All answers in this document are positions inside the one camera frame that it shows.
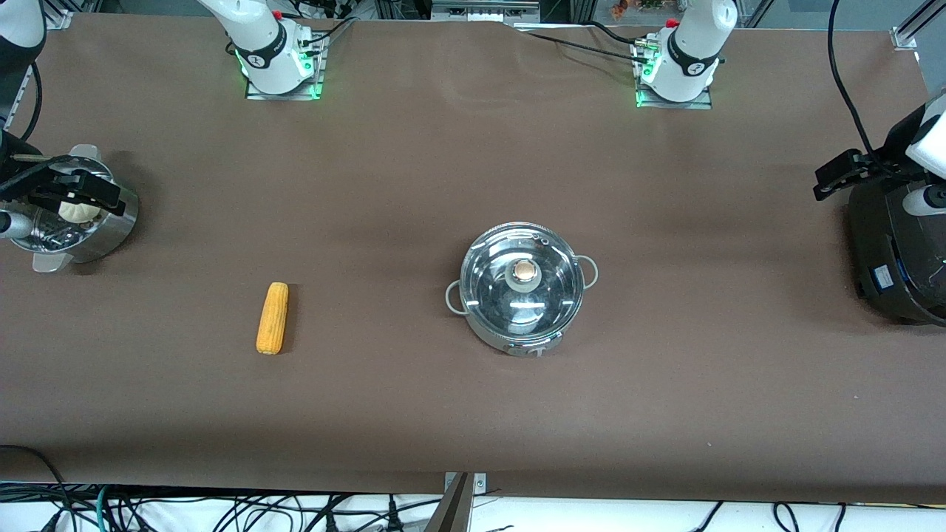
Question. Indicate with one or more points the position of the yellow corn cob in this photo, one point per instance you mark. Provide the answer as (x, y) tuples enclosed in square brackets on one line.
[(273, 318)]

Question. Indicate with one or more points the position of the grey electric cooking pot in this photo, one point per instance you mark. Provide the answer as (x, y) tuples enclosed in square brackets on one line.
[(495, 341)]

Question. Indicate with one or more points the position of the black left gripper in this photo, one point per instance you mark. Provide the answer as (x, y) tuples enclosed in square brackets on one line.
[(881, 169)]

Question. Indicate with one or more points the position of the grey power strip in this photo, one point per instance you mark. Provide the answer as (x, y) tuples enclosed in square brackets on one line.
[(484, 10)]

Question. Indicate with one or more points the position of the aluminium frame strut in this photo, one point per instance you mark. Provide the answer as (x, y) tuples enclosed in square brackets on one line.
[(913, 28)]

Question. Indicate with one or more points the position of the small metal bracket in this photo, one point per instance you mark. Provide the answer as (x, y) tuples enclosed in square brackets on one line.
[(480, 484)]

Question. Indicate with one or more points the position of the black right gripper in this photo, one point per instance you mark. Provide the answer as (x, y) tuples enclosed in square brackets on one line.
[(31, 188)]

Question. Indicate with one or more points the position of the white steamed bun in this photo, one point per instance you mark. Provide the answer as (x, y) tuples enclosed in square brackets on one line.
[(77, 214)]

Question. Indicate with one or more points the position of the glass pot lid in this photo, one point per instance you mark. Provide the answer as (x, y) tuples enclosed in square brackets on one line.
[(522, 284)]

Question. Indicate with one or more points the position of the grey metal beam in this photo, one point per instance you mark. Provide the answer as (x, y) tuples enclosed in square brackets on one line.
[(451, 510)]

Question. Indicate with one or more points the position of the black rice cooker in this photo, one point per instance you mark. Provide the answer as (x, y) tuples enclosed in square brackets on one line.
[(894, 266)]

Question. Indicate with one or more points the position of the steel steamer basket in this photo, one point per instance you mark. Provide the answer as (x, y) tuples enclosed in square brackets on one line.
[(111, 229)]

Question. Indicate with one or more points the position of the brown table cover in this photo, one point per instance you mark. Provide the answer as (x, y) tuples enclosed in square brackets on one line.
[(443, 148)]

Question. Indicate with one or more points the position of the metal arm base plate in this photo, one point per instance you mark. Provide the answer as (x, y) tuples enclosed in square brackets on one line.
[(702, 103), (255, 92)]

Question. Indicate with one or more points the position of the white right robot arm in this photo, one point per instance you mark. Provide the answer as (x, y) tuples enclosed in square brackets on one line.
[(266, 44)]

